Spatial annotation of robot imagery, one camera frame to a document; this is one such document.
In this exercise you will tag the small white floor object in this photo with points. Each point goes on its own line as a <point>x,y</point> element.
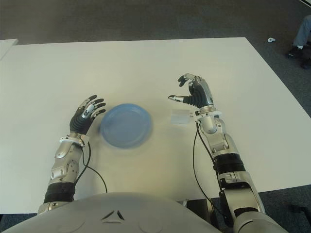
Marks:
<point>271,39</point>

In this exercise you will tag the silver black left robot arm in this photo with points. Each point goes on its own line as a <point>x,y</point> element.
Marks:
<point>65,160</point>

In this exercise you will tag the grey trouser leg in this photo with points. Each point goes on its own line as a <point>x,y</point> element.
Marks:
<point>302,31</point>

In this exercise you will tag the black shoe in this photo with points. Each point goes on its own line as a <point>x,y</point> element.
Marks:
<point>295,51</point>

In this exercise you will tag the white charger block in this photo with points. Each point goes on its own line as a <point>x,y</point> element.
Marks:
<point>179,117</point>

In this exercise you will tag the black table base frame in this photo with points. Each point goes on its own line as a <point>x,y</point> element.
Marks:
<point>199,208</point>

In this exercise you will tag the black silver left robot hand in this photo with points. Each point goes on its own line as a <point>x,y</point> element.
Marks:
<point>81,121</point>

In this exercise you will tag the blue round plate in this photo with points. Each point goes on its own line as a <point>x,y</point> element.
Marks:
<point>127,125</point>

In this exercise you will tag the grey robot torso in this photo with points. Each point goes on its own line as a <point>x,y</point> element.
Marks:
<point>109,213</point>

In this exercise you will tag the white side table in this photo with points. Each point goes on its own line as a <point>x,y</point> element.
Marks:
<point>7,47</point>

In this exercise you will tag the black chair base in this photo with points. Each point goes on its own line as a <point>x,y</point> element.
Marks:
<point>301,210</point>

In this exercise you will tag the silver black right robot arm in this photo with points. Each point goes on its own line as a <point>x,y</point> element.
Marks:
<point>223,150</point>

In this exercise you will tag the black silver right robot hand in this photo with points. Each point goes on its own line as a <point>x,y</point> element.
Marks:
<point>200,93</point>

